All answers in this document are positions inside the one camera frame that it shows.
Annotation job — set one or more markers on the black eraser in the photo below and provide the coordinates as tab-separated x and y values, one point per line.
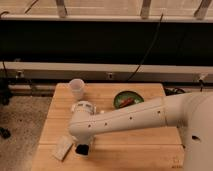
82	150

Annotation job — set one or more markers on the brown sausage in bowl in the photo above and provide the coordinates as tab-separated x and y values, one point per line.
126	102

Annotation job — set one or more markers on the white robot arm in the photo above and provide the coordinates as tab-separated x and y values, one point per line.
193	110

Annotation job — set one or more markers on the white sponge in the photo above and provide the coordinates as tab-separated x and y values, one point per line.
62	147

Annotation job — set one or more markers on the clear plastic cup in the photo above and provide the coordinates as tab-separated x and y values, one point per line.
77	88

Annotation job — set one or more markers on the black object at left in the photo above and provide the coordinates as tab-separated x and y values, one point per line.
4	133

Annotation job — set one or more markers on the green bowl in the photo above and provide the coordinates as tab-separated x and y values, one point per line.
127	94

